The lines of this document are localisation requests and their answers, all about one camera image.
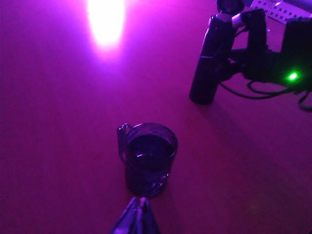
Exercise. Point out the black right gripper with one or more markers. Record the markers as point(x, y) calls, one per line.
point(263, 64)

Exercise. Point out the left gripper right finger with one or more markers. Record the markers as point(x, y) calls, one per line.
point(147, 221)

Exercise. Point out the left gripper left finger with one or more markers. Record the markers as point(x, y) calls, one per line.
point(128, 221)

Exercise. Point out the black thermos cup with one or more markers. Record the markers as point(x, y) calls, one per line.
point(212, 61)

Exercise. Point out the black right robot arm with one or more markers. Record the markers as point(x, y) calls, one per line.
point(297, 36)

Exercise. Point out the textured glass cup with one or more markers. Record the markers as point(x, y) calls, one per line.
point(148, 161)

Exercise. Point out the white perforated plastic chair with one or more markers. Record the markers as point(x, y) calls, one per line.
point(280, 13)

